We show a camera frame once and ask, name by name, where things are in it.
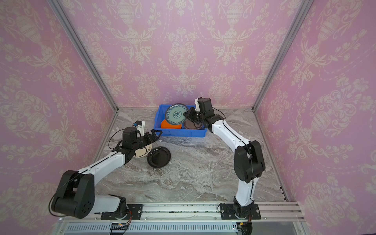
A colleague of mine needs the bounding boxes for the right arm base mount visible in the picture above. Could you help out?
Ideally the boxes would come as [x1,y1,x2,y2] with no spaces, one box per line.
[218,203,261,220]

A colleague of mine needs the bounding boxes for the blue plastic bin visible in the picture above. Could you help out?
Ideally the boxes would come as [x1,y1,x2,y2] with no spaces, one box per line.
[153,104,207,138]

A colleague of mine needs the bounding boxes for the corner aluminium post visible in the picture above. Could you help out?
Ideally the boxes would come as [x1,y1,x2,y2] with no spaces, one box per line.
[253,0,314,113]
[47,0,118,112]

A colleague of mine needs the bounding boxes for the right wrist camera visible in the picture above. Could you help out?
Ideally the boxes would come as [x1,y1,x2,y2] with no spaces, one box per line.
[194,99,200,113]

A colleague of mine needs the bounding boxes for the brown clear plate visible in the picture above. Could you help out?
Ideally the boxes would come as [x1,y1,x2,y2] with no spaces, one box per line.
[184,120,203,130]

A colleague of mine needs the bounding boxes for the orange plastic plate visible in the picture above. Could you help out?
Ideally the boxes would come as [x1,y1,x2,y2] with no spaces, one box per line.
[161,119,182,129]

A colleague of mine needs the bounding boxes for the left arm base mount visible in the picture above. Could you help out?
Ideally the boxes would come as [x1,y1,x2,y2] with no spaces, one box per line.
[101,204,143,220]

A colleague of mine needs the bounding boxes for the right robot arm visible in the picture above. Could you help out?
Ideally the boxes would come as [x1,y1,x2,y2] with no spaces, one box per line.
[184,98,266,220]

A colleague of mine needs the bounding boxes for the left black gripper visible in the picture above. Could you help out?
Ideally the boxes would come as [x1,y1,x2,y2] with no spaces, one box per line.
[132,129,163,151]

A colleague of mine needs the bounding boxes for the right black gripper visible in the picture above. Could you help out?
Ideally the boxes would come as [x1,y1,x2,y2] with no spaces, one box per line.
[183,108,207,125]

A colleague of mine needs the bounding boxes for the black round plate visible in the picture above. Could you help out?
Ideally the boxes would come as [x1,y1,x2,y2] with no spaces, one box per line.
[147,146,171,168]

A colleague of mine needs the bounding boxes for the cream plate left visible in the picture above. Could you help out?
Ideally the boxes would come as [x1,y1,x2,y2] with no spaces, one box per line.
[135,144,152,158]

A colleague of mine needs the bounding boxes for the left corner aluminium post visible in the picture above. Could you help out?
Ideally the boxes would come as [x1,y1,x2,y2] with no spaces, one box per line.
[47,0,118,112]

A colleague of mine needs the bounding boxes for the right corner aluminium post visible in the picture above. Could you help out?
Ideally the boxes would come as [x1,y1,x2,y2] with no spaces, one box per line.
[253,0,314,113]

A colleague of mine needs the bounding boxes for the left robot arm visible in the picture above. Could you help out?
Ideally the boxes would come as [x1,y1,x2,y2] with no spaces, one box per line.
[48,126,162,220]

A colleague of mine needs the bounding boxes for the blue floral patterned plate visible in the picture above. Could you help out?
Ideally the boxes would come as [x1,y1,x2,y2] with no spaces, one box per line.
[165,103,188,125]

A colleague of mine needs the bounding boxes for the aluminium frame rail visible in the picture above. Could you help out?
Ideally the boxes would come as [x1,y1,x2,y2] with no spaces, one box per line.
[52,202,310,235]

